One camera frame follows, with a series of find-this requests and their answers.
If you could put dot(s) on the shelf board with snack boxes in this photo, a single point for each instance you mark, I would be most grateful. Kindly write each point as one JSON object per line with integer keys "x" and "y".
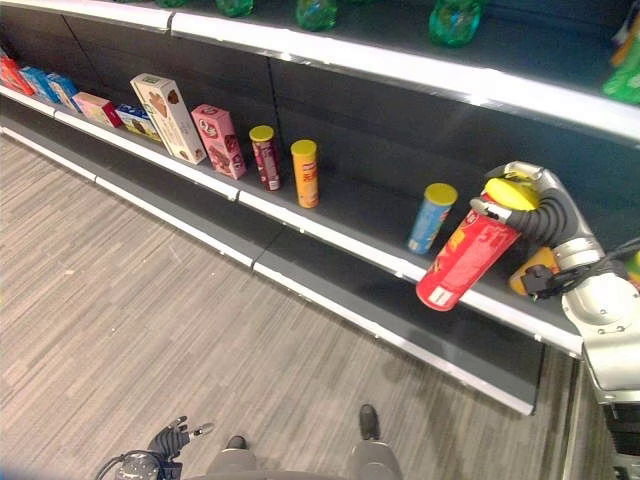
{"x": 360, "y": 220}

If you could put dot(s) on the yellow snack bag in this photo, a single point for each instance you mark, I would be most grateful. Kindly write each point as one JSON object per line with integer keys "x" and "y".
{"x": 627, "y": 40}

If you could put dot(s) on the green chips can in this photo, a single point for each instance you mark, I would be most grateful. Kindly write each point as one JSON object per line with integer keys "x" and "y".
{"x": 635, "y": 270}

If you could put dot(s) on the blue chips can yellow lid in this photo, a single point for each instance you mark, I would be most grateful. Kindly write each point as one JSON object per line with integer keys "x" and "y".
{"x": 430, "y": 220}

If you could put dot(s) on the black wrist clamp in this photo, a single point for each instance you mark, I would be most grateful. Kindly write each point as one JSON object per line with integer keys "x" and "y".
{"x": 539, "y": 280}

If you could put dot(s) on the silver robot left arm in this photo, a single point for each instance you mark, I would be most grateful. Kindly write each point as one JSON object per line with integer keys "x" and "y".
{"x": 132, "y": 465}

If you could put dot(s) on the green snack bag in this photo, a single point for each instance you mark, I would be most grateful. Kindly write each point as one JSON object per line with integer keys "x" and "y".
{"x": 625, "y": 82}
{"x": 316, "y": 14}
{"x": 454, "y": 25}
{"x": 234, "y": 5}

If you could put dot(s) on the flat pink snack box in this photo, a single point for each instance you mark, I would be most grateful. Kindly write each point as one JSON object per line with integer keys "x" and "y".
{"x": 97, "y": 107}

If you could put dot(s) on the light blue snack box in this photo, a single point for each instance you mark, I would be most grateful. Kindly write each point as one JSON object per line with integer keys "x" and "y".
{"x": 62, "y": 90}

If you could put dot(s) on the pink cookie box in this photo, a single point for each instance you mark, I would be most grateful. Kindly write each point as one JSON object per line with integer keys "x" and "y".
{"x": 220, "y": 140}

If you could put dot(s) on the red chips can yellow lid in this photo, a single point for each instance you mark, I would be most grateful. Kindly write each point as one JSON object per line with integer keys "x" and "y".
{"x": 467, "y": 260}

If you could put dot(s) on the shelf board with green bags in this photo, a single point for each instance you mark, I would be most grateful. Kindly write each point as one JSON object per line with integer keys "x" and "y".
{"x": 380, "y": 60}

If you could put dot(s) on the maroon chips can yellow lid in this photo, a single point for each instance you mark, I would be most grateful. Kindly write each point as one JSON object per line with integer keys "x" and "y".
{"x": 266, "y": 160}

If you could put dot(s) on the blue and yellow snack box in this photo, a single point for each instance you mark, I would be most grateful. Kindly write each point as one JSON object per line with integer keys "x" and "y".
{"x": 136, "y": 120}

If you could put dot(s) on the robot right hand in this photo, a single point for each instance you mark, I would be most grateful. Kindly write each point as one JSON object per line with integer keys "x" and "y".
{"x": 555, "y": 215}

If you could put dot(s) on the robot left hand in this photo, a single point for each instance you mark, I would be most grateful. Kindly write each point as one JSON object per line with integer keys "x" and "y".
{"x": 167, "y": 440}

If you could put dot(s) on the orange chips can yellow lid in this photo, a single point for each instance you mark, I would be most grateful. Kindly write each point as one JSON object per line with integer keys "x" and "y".
{"x": 306, "y": 175}

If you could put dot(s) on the orange snack can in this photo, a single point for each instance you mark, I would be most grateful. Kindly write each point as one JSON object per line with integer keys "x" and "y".
{"x": 525, "y": 272}

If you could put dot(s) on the red snack box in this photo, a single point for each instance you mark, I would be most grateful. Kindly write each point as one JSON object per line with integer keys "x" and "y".
{"x": 12, "y": 75}

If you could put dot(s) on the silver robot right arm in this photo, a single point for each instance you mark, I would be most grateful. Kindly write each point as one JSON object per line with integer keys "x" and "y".
{"x": 607, "y": 320}

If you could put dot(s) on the tall beige cookie box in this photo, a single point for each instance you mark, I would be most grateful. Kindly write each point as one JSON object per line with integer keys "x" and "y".
{"x": 167, "y": 117}

